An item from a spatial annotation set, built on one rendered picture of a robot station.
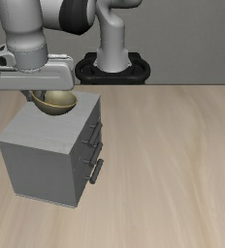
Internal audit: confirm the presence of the beige porcelain bowl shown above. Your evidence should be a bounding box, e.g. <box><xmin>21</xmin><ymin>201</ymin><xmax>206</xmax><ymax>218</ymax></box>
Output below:
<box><xmin>30</xmin><ymin>90</ymin><xmax>79</xmax><ymax>116</ymax></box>

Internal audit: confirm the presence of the grey cabinet with drawers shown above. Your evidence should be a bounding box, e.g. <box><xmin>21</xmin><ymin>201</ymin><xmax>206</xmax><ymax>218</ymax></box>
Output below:
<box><xmin>0</xmin><ymin>90</ymin><xmax>105</xmax><ymax>208</ymax></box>

